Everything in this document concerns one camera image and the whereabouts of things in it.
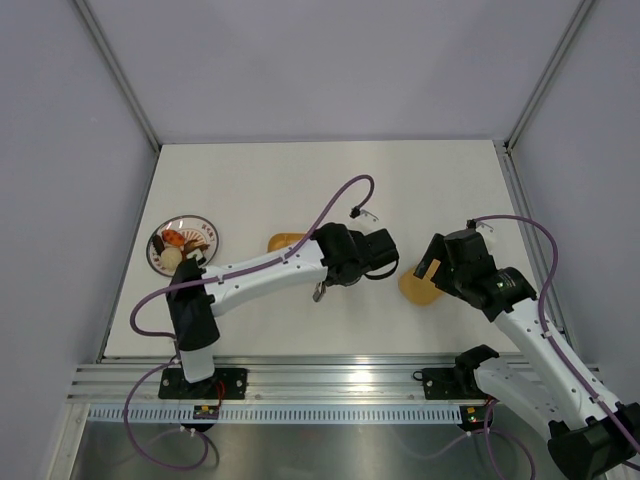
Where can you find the right aluminium frame post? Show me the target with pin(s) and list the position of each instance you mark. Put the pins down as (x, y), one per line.
(550, 71)

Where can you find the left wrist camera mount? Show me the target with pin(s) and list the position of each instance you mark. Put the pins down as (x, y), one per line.
(363, 215)

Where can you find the orange fried cutlet toy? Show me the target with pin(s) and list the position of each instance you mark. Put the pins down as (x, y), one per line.
(173, 238)

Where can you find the white dumpling toy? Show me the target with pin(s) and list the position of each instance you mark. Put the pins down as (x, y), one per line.
(170, 258)

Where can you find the round printed food plate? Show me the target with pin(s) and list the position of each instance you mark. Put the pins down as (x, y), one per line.
(192, 227)

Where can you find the white slotted cable duct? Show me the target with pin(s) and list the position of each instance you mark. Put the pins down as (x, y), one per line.
(278, 414)

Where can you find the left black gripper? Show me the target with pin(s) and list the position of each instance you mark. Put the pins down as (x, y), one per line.
(333, 282)

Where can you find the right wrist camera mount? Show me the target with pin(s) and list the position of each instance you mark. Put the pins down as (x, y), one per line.
(488, 233)

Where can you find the aluminium mounting rail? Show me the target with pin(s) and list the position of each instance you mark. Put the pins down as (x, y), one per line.
(319, 379)

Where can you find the yellow lunch box base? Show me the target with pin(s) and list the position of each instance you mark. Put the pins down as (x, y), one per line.
(287, 242)

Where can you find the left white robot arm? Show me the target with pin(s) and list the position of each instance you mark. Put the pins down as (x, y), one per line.
(198, 296)

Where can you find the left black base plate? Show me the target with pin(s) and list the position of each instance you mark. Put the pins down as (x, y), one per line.
(229, 383)

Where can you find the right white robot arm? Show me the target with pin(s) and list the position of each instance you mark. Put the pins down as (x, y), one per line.
(587, 429)

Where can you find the yellow lunch box lid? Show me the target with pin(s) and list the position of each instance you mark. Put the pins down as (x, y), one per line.
(420, 291)

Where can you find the metal food tongs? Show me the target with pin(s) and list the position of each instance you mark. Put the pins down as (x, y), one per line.
(319, 292)

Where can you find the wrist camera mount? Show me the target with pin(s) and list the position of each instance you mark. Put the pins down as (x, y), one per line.
(488, 233)
(363, 215)

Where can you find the dark brown meat toy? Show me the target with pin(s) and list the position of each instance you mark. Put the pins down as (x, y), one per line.
(158, 244)

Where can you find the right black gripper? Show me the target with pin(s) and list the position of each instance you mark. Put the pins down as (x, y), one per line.
(438, 249)

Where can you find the sushi roll toy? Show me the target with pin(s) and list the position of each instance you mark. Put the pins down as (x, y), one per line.
(197, 255)

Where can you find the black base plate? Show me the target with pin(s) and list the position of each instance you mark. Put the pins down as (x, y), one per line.
(448, 383)
(229, 383)

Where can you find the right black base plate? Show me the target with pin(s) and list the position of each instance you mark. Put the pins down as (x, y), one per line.
(448, 383)

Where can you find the brown crab claw toy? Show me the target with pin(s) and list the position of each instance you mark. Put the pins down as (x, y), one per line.
(193, 245)

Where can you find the aluminium frame post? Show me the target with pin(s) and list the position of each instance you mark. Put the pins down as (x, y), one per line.
(550, 71)
(109, 58)

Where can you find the left aluminium frame post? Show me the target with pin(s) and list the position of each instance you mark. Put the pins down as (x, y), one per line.
(109, 58)

